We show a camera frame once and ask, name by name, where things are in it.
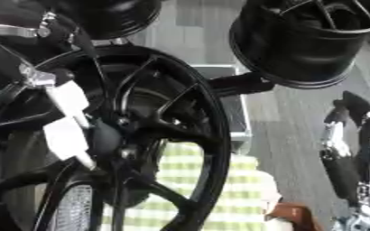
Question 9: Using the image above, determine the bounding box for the brown wooden object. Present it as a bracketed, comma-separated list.
[262, 201, 328, 231]

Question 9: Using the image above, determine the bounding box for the black support bar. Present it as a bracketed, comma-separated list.
[207, 71, 277, 97]

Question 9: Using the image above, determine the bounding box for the black spoked wheel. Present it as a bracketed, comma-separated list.
[0, 44, 233, 231]

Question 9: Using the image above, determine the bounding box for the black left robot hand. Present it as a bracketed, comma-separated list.
[0, 26, 98, 128]

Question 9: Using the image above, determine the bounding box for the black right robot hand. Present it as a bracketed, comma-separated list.
[318, 89, 370, 209]

